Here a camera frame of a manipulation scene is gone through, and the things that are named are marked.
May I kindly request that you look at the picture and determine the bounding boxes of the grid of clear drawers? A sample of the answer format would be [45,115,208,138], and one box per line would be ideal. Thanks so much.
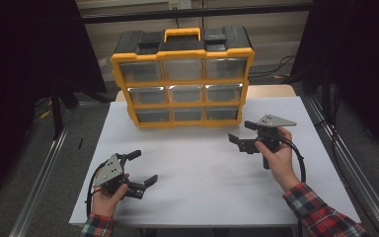
[118,57,248,123]

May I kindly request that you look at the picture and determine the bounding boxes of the person's left hand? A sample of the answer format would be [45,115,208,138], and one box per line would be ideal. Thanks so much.
[92,173,131,218]

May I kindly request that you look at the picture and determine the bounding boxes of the black metal stand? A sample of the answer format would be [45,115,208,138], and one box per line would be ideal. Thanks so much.
[50,78,80,141]

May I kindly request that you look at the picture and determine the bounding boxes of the black curtain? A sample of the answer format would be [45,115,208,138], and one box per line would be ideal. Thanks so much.
[0,0,108,211]
[290,0,379,166]

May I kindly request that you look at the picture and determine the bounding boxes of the black floor cables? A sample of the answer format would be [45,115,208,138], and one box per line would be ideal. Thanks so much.
[248,54,297,80]

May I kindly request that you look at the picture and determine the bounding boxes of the right hand-held gripper black cable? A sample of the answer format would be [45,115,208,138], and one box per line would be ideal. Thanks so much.
[275,134,307,184]

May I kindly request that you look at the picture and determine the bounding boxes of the white wall outlet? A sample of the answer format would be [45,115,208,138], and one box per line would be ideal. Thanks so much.
[168,0,192,10]

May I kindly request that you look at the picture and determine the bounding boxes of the hand-held gripper black cable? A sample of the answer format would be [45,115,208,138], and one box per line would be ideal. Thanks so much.
[275,134,307,184]
[85,161,108,216]

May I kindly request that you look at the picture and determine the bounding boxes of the left hand-held gripper black cable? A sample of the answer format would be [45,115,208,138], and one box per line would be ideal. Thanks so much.
[85,161,108,216]

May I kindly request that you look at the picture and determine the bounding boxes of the aluminium floor rail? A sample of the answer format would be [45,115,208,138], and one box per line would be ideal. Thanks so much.
[8,126,72,237]
[304,95,379,237]

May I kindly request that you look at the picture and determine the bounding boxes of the black horizontal bar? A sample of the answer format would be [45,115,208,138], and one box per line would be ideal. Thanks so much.
[78,2,314,25]

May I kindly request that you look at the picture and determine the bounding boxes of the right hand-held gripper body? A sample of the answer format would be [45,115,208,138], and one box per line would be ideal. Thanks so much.
[238,114,298,171]

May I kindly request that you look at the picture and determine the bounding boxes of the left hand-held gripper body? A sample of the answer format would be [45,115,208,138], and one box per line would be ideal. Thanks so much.
[93,153,146,200]

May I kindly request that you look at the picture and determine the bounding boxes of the yellow black drawer organizer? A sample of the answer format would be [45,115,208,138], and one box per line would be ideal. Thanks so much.
[111,27,256,129]

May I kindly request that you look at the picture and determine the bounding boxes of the clear plastic organizer drawer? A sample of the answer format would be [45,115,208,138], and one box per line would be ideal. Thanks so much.
[205,106,240,121]

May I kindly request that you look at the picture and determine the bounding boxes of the person's right hand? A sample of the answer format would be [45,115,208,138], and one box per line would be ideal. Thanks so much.
[255,126,302,193]

